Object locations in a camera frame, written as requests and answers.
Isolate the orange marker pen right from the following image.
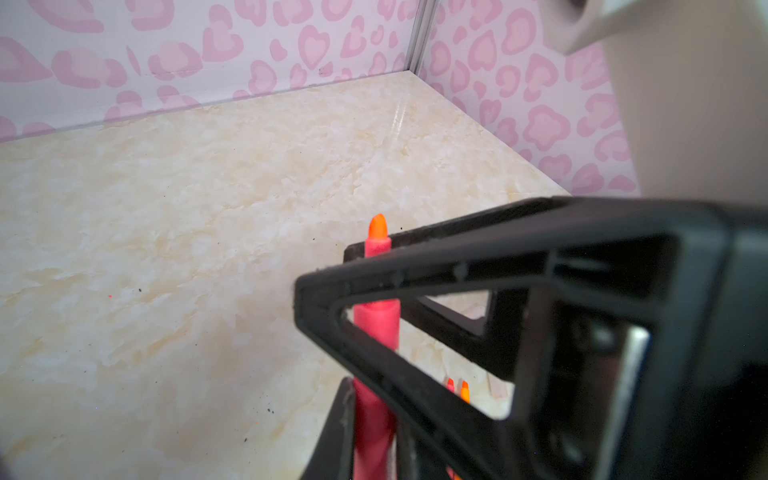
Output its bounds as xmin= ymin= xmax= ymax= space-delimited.
xmin=459 ymin=380 xmax=470 ymax=403

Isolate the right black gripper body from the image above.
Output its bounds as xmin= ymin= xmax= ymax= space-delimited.
xmin=509 ymin=203 xmax=767 ymax=479

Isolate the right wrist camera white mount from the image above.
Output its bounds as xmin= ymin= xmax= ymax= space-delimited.
xmin=539 ymin=0 xmax=767 ymax=205

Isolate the aluminium frame corner post right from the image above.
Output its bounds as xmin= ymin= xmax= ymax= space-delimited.
xmin=405 ymin=0 xmax=440 ymax=75

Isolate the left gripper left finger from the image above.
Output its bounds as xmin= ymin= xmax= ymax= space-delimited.
xmin=300 ymin=377 xmax=357 ymax=480

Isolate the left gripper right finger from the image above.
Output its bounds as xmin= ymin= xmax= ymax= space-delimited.
xmin=396 ymin=420 xmax=450 ymax=480

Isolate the clear pen cap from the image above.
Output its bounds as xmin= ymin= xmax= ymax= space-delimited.
xmin=487 ymin=373 xmax=510 ymax=399

